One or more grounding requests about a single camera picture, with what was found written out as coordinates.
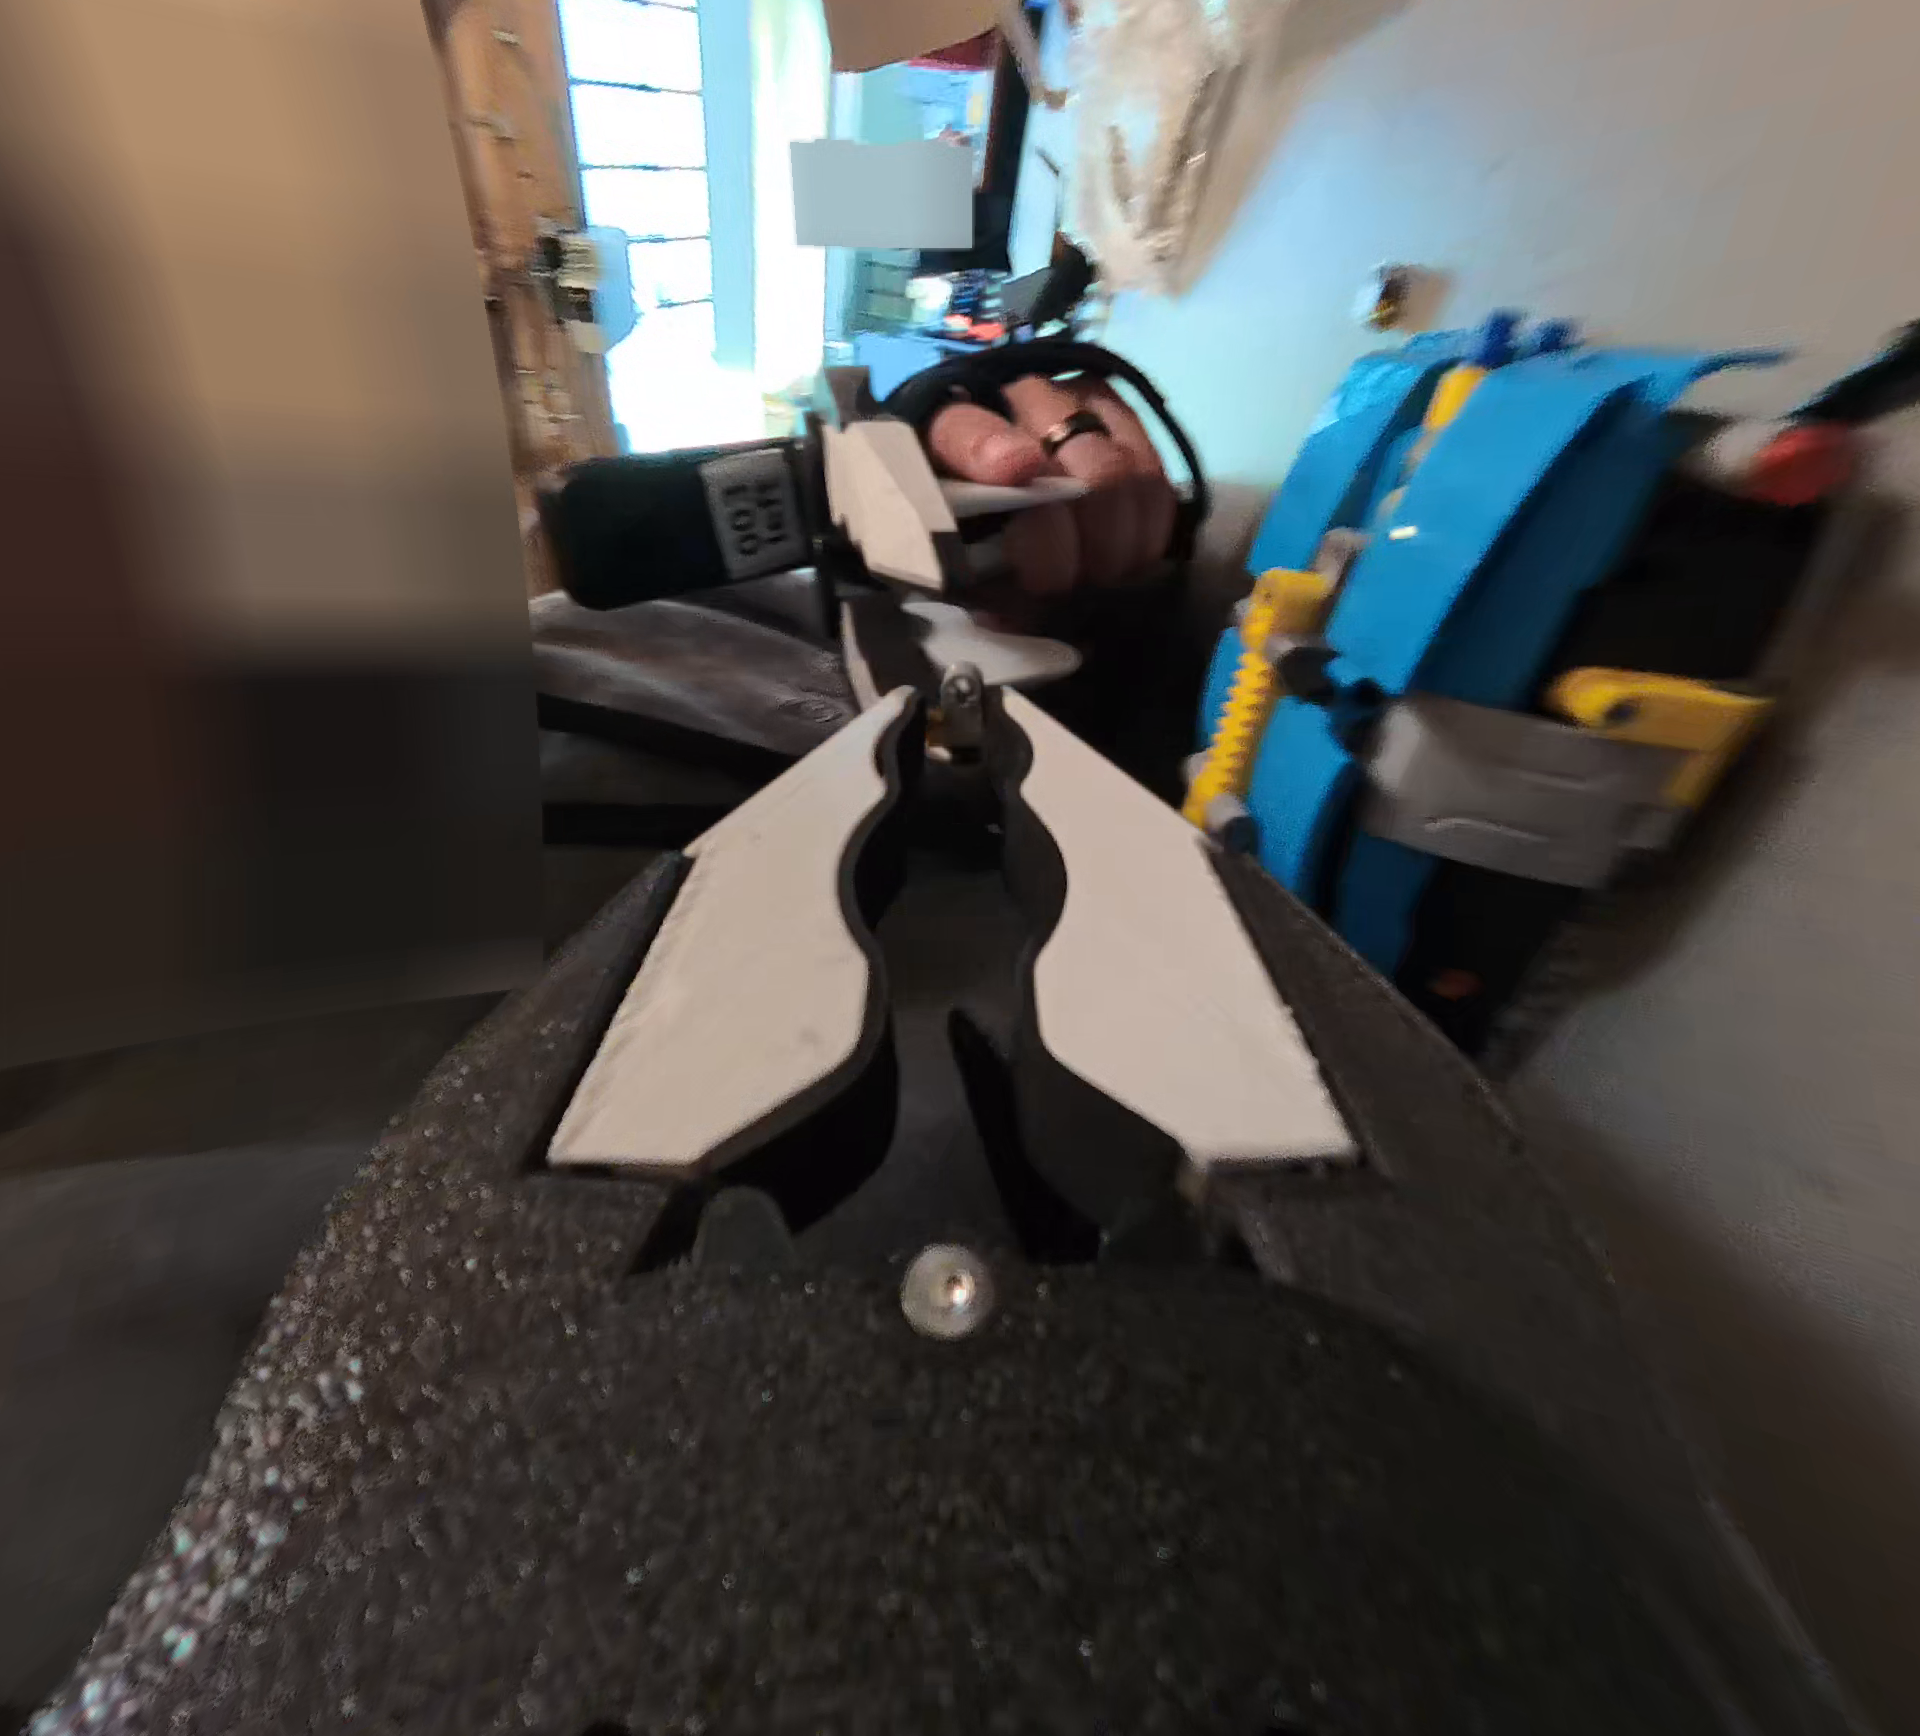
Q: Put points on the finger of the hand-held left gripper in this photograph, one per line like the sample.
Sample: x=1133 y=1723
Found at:
x=960 y=650
x=893 y=500

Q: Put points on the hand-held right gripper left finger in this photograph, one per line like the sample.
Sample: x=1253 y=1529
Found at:
x=718 y=1001

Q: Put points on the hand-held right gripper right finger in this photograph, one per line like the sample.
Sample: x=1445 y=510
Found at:
x=1171 y=1001

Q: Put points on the small grey brick connector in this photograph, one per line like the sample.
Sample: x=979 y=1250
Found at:
x=960 y=702

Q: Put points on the blue brick toy car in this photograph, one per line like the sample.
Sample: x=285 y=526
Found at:
x=1500 y=534

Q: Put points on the person's left hand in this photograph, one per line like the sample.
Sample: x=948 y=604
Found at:
x=1095 y=518

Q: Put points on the large paned window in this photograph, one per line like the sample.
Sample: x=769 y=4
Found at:
x=645 y=115

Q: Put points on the wooden pillar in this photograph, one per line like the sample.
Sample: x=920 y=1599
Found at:
x=497 y=115

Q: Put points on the crumpled clear plastic bag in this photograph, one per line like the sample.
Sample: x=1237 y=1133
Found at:
x=1140 y=88

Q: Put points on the small yellow grey brick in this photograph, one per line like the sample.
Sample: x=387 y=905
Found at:
x=1400 y=300

